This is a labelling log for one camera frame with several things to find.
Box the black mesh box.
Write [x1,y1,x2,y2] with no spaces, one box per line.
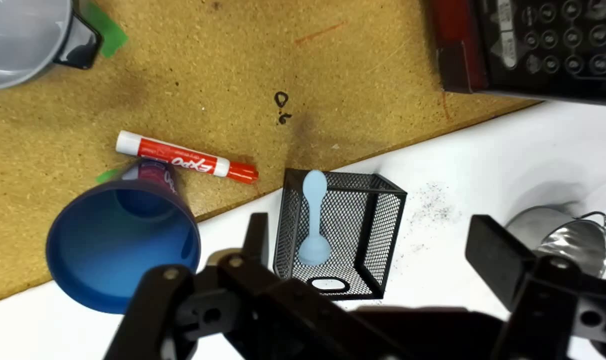
[271,166,410,302]

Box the light blue plastic spoon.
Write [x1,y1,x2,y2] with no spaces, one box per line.
[295,167,333,265]

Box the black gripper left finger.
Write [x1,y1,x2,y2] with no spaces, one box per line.
[103,210,410,360]

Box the blue plastic cup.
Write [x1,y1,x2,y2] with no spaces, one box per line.
[44,158,203,316]

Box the small steel bowl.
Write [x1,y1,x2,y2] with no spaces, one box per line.
[504,204,606,280]

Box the red white marker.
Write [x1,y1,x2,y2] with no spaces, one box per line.
[113,130,260,186]

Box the grey pot with black handles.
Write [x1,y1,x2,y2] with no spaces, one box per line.
[0,0,106,93]

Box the black red microwave body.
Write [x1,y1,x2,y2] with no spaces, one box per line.
[426,0,606,105]

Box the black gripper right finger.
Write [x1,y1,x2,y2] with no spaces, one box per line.
[464,211,606,360]

